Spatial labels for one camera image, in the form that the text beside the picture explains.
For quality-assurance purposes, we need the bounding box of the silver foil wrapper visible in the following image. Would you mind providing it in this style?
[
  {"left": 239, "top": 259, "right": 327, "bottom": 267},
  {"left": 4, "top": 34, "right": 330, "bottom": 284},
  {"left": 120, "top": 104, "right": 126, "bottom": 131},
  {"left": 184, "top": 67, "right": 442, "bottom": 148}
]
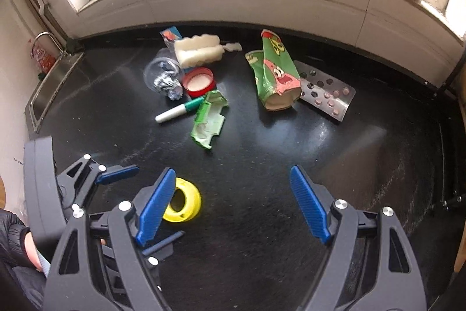
[
  {"left": 158, "top": 58, "right": 178, "bottom": 73},
  {"left": 153, "top": 73, "right": 183, "bottom": 101}
]

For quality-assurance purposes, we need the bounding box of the red jar lid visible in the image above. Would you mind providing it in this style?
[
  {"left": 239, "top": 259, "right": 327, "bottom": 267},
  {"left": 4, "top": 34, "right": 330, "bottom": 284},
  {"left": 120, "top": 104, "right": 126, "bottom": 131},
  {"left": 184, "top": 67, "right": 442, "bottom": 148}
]
[{"left": 181, "top": 67, "right": 216, "bottom": 96}]

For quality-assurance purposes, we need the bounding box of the yellow tape roll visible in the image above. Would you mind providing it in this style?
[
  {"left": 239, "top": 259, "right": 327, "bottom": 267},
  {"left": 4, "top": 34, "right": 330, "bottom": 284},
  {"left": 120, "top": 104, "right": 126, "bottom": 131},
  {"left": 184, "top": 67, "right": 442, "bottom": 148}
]
[{"left": 162, "top": 177, "right": 202, "bottom": 223}]

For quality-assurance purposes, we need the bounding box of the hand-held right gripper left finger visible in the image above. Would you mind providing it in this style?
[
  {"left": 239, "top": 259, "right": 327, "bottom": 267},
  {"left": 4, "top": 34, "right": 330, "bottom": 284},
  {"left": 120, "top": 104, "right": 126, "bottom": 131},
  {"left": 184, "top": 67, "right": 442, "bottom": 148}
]
[{"left": 44, "top": 167, "right": 177, "bottom": 311}]

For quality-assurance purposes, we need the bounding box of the chrome faucet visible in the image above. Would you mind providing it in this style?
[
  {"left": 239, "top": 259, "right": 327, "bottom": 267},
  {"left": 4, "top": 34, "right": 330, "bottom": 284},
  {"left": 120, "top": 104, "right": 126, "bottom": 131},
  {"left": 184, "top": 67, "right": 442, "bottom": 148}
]
[{"left": 31, "top": 32, "right": 67, "bottom": 58}]

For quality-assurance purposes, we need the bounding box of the torn green packaging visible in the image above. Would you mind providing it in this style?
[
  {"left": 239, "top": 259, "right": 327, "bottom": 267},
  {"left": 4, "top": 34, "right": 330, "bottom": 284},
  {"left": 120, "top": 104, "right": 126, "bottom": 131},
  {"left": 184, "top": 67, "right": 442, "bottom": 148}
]
[{"left": 190, "top": 89, "right": 230, "bottom": 150}]

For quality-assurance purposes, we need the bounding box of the blue red wrapper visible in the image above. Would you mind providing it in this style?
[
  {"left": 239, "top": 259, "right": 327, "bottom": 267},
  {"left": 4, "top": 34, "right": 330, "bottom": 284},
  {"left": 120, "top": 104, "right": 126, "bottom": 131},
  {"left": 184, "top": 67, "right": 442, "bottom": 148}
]
[{"left": 160, "top": 26, "right": 183, "bottom": 42}]

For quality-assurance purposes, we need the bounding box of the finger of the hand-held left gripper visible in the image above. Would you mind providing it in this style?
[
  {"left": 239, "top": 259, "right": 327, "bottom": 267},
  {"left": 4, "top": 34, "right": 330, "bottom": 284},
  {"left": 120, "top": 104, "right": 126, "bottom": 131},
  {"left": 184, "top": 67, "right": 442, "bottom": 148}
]
[
  {"left": 140, "top": 230, "right": 186, "bottom": 268},
  {"left": 56, "top": 154, "right": 141, "bottom": 211}
]

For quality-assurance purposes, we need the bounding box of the clear plastic cup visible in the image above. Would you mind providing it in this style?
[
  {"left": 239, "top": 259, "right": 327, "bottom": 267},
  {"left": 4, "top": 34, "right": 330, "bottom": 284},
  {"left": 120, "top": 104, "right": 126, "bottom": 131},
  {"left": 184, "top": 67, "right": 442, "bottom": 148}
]
[{"left": 143, "top": 49, "right": 181, "bottom": 93}]

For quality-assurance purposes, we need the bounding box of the person's left forearm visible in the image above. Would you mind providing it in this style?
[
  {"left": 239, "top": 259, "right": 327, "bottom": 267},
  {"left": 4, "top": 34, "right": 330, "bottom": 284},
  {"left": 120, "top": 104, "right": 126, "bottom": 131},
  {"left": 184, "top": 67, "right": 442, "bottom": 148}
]
[{"left": 0, "top": 208, "right": 50, "bottom": 310}]

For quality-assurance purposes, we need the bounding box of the steel sink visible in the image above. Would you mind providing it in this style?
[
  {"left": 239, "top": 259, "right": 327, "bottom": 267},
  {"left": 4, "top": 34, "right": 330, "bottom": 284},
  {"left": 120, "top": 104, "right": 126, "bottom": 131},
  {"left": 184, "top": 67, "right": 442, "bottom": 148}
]
[{"left": 25, "top": 52, "right": 85, "bottom": 135}]

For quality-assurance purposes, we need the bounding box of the white green marker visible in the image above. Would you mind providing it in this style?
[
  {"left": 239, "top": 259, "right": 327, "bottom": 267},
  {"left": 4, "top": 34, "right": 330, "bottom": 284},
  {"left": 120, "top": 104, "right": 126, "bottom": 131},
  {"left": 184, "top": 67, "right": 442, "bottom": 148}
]
[{"left": 155, "top": 97, "right": 205, "bottom": 124}]

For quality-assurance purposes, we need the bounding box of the crushed green cartoon paper cup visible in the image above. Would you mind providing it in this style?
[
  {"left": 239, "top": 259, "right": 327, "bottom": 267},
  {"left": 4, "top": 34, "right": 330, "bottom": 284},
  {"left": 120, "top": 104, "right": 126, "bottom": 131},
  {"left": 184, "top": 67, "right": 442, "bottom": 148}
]
[{"left": 245, "top": 29, "right": 302, "bottom": 111}]

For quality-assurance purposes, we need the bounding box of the silver pill blister pack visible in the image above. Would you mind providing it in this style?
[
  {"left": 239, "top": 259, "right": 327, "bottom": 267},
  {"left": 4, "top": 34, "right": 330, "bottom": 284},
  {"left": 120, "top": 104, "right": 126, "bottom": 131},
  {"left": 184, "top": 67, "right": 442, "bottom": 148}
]
[{"left": 293, "top": 59, "right": 356, "bottom": 122}]

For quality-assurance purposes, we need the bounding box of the white foam sponge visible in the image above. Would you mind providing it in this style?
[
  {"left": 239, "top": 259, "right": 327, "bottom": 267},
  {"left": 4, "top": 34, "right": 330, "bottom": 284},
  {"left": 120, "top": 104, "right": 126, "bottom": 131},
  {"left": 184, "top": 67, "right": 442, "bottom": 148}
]
[{"left": 174, "top": 35, "right": 243, "bottom": 68}]

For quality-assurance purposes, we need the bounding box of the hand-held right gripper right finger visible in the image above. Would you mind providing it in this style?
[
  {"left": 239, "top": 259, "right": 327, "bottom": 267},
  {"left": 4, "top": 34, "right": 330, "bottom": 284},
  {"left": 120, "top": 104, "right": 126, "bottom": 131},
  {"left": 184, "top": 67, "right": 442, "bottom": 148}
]
[{"left": 289, "top": 165, "right": 429, "bottom": 311}]

